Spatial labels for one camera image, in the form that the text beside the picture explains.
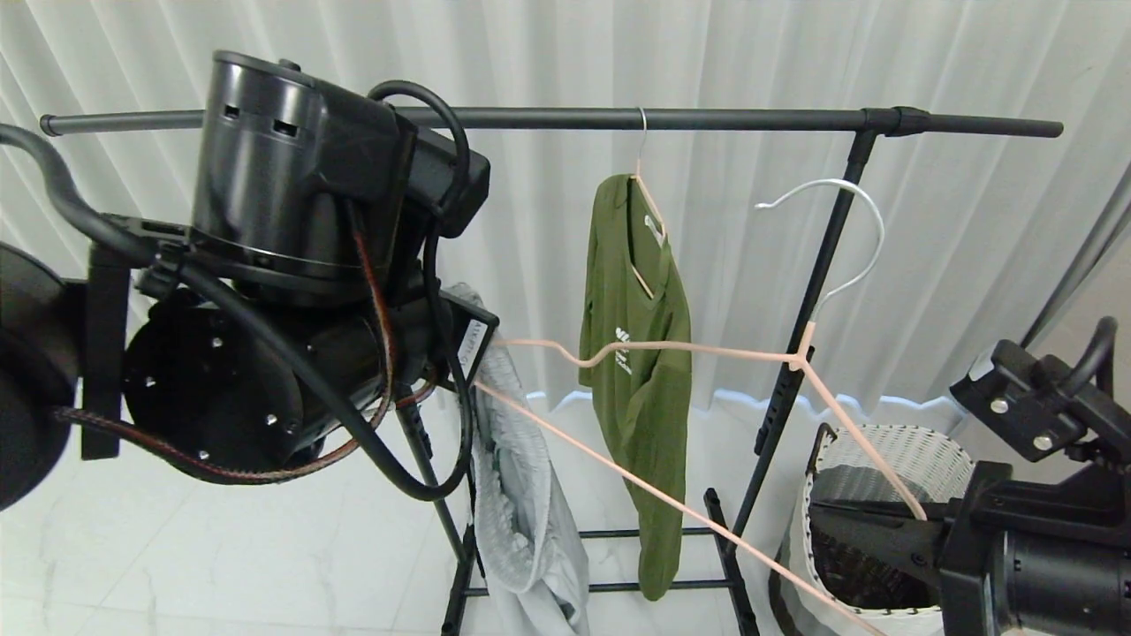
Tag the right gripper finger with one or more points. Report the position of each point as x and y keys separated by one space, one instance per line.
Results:
x=875 y=510
x=884 y=548

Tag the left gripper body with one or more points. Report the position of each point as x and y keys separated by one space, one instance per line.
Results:
x=212 y=389

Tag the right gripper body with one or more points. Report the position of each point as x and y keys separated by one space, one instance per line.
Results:
x=1043 y=565

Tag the pink clothes hanger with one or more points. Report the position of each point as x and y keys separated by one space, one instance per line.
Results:
x=649 y=199
x=800 y=358

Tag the green printed T-shirt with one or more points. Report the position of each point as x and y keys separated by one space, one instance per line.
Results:
x=645 y=406

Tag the pale grey shorts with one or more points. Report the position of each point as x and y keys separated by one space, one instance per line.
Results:
x=530 y=530

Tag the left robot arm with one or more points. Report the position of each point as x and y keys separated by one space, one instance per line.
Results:
x=283 y=168

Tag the white laundry basket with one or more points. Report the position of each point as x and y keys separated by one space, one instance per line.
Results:
x=910 y=450

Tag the black clothes rack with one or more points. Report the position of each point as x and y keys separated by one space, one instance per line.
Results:
x=707 y=118

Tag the white curtain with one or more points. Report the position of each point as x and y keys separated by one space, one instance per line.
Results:
x=663 y=53

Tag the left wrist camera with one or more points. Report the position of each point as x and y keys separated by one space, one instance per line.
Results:
x=451 y=177

